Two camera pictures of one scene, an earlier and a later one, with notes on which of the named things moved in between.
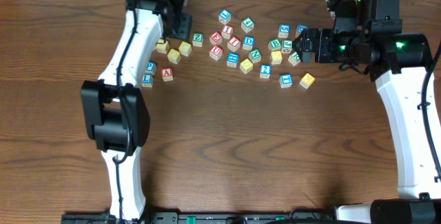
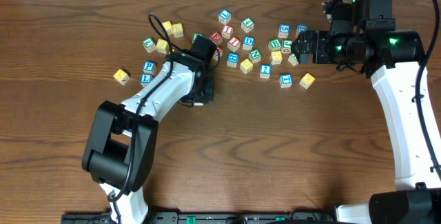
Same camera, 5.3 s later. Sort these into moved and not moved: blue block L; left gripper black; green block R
Moved: left gripper black
Not moved: green block R; blue block L
